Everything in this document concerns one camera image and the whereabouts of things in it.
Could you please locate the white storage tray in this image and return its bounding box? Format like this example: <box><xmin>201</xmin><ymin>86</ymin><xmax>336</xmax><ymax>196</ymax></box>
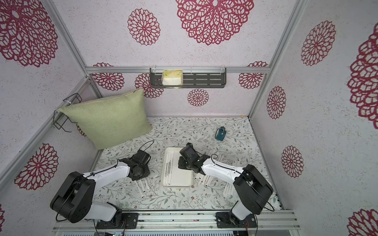
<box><xmin>160</xmin><ymin>147</ymin><xmax>193</xmax><ymax>188</ymax></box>

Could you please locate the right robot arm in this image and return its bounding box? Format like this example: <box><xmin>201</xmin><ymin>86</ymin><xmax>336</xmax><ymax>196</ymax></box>
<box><xmin>178</xmin><ymin>143</ymin><xmax>274</xmax><ymax>225</ymax></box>

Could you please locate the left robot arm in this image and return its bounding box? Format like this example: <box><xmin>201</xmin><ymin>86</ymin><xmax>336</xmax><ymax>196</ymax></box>
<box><xmin>50</xmin><ymin>149</ymin><xmax>151</xmax><ymax>227</ymax></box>

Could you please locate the yellow white sponge box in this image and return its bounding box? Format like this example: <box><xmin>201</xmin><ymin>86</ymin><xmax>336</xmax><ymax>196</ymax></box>
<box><xmin>161</xmin><ymin>70</ymin><xmax>184</xmax><ymax>86</ymax></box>

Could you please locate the wrapped straw right bundle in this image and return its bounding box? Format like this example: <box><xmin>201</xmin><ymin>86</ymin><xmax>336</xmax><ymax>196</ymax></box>
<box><xmin>195</xmin><ymin>173</ymin><xmax>219</xmax><ymax>187</ymax></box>

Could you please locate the teal alarm clock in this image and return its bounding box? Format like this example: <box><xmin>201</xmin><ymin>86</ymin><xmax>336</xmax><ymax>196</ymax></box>
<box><xmin>215</xmin><ymin>126</ymin><xmax>227</xmax><ymax>141</ymax></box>

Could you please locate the green cushion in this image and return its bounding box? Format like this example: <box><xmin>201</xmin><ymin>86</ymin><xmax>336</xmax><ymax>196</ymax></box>
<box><xmin>58</xmin><ymin>88</ymin><xmax>152</xmax><ymax>150</ymax></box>

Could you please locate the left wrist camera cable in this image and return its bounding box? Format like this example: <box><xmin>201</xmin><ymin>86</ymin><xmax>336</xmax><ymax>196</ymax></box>
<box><xmin>138</xmin><ymin>140</ymin><xmax>156</xmax><ymax>152</ymax></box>

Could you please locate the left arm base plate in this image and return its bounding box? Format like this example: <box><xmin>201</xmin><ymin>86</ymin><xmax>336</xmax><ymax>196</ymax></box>
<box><xmin>96</xmin><ymin>213</ymin><xmax>139</xmax><ymax>229</ymax></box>

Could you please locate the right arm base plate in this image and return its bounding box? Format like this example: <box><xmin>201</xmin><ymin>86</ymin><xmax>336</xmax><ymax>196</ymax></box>
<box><xmin>216</xmin><ymin>211</ymin><xmax>258</xmax><ymax>228</ymax></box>

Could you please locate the dark wall shelf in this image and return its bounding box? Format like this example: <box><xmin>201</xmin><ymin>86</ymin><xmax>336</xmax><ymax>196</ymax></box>
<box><xmin>150</xmin><ymin>67</ymin><xmax>227</xmax><ymax>89</ymax></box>

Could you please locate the black wire wall rack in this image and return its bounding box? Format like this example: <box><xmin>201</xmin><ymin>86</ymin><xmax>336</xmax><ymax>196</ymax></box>
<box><xmin>52</xmin><ymin>92</ymin><xmax>82</xmax><ymax>133</ymax></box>

